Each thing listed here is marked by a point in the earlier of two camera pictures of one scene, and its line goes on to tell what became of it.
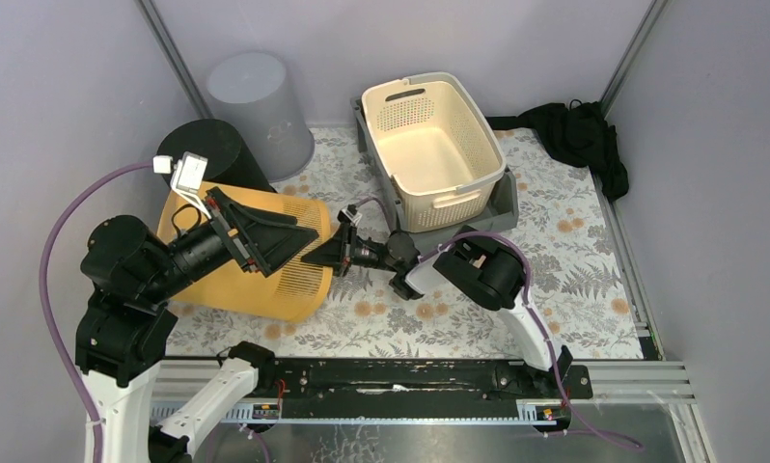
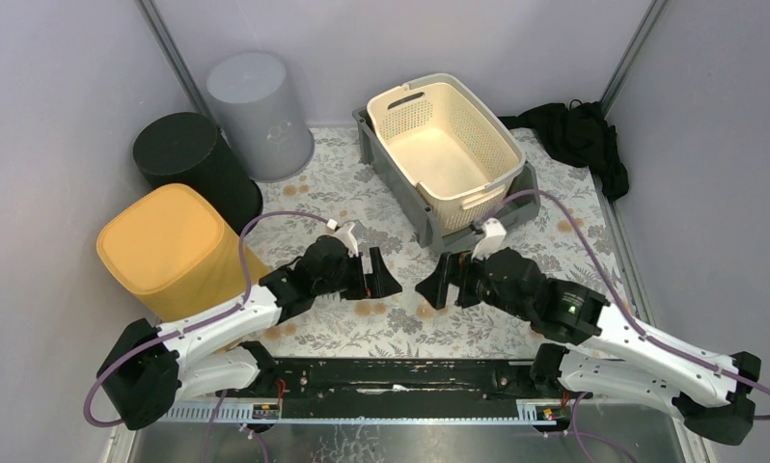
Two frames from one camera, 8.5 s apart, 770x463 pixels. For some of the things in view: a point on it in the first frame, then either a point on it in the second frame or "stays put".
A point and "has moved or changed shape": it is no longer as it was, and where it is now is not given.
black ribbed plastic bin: [229, 158] has moved or changed shape
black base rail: [421, 381] stays put
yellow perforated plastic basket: [300, 290] has moved or changed shape
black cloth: [575, 134] stays put
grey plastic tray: [502, 209] -> [523, 197]
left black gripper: [233, 233] -> [366, 276]
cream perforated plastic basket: [440, 150] stays put
